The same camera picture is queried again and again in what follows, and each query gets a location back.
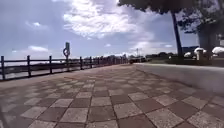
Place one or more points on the distant pole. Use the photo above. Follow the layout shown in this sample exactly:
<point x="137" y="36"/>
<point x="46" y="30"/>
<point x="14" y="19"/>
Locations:
<point x="137" y="51"/>

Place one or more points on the checkered paved promenade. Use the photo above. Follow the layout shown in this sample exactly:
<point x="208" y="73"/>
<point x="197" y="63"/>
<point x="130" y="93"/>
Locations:
<point x="110" y="96"/>

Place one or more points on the distant row of trees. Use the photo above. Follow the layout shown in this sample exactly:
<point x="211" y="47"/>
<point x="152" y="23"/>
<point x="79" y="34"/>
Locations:
<point x="160" y="54"/>

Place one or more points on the dark wooden railing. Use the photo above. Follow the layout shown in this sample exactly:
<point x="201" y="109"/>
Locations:
<point x="40" y="66"/>

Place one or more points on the water behind railing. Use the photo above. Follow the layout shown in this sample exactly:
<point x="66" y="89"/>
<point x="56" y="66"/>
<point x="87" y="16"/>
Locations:
<point x="20" y="74"/>

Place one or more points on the lifebuoy post with sign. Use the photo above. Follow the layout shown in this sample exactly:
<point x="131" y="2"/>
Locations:
<point x="67" y="52"/>

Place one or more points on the low grey concrete wall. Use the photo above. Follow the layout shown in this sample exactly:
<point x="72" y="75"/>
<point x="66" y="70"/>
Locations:
<point x="186" y="75"/>

